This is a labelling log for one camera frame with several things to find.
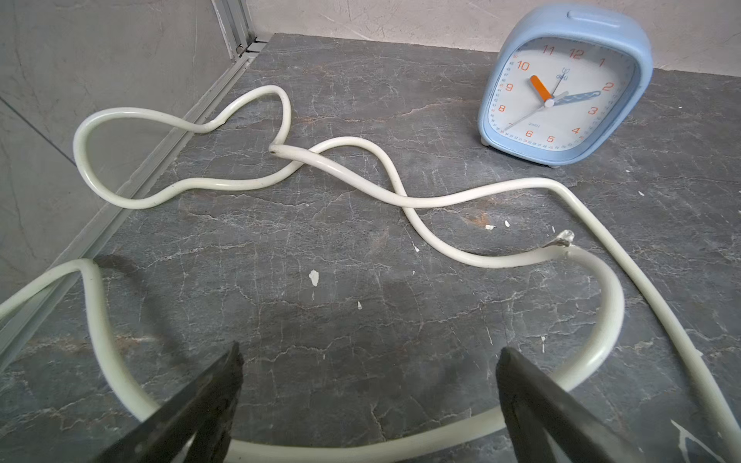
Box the thick white power cord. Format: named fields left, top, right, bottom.
left=0, top=85, right=741, bottom=463

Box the light blue alarm clock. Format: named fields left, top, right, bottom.
left=478, top=3, right=653, bottom=167

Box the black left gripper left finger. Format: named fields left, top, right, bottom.
left=92, top=343, right=244, bottom=462

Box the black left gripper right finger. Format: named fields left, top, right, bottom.
left=496, top=347, right=643, bottom=462

